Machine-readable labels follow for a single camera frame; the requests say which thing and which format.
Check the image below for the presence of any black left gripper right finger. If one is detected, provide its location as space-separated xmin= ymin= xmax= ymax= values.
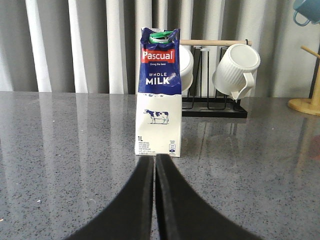
xmin=155 ymin=154 xmax=259 ymax=240

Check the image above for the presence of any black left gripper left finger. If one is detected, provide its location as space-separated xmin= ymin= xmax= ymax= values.
xmin=68 ymin=156 xmax=154 ymax=240

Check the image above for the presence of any Pascual whole milk carton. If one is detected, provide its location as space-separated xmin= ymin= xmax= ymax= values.
xmin=134 ymin=27 xmax=182 ymax=157

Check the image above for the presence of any white ribbed mug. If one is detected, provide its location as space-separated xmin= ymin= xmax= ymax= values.
xmin=212 ymin=43 xmax=261 ymax=100

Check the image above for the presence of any white smiley face mug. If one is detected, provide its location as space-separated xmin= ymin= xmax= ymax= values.
xmin=179 ymin=45 xmax=194 ymax=92

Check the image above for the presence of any wooden mug tree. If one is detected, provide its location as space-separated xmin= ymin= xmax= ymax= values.
xmin=287 ymin=45 xmax=320 ymax=116

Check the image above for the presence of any grey pleated curtain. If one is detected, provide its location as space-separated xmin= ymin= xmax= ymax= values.
xmin=0 ymin=0 xmax=320 ymax=98

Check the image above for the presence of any blue enamel mug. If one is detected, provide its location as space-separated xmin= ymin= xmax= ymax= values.
xmin=293 ymin=0 xmax=320 ymax=27

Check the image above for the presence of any black wire mug rack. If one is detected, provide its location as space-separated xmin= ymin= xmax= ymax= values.
xmin=180 ymin=39 xmax=252 ymax=118

